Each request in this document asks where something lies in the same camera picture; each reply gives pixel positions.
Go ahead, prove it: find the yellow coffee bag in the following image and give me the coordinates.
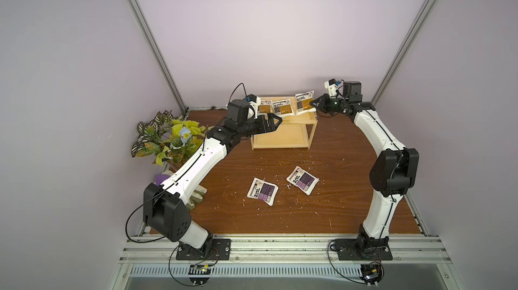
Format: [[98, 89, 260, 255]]
[[258, 100, 274, 114], [295, 91, 316, 115], [272, 99, 295, 117]]

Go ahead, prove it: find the light wooden two-tier shelf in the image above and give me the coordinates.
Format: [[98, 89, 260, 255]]
[[251, 96, 318, 150]]

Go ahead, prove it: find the purple coffee bag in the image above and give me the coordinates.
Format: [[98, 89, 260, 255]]
[[247, 178, 279, 206], [286, 166, 320, 195]]

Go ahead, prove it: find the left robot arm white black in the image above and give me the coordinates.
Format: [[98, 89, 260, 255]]
[[143, 100, 283, 256]]

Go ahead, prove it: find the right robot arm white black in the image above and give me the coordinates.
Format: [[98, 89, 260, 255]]
[[310, 79, 420, 257]]

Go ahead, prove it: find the artificial green potted plant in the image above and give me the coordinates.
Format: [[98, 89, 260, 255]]
[[131, 110, 210, 167]]

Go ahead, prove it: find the purple makeup sponge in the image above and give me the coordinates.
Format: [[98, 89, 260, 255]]
[[155, 174, 171, 186]]

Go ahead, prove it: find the left controller board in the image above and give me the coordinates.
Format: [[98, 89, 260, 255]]
[[188, 264, 212, 287]]

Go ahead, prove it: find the controller board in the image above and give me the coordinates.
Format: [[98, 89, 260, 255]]
[[188, 264, 212, 287], [360, 262, 384, 287]]

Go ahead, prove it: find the right controller board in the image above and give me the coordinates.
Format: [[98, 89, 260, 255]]
[[360, 262, 384, 287]]

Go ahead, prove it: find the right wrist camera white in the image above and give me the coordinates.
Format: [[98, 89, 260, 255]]
[[325, 79, 343, 98]]

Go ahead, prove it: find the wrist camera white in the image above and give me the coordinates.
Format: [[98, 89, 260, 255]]
[[244, 94, 261, 119], [325, 79, 343, 98]]

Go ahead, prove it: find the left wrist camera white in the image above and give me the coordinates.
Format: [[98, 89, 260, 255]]
[[244, 94, 261, 119]]

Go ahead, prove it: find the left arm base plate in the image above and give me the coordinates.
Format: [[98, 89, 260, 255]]
[[175, 238, 231, 261]]

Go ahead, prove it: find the right black base cable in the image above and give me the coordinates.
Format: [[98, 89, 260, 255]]
[[325, 239, 383, 285]]

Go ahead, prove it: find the black base cable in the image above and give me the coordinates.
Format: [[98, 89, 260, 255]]
[[325, 239, 383, 285], [166, 245, 221, 289]]

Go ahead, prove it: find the aluminium front rail frame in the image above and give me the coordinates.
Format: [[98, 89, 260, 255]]
[[109, 233, 465, 289]]

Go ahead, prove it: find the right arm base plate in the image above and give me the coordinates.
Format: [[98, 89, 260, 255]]
[[330, 237, 393, 262]]

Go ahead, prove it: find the left black base cable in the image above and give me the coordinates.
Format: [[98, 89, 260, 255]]
[[166, 245, 221, 289]]

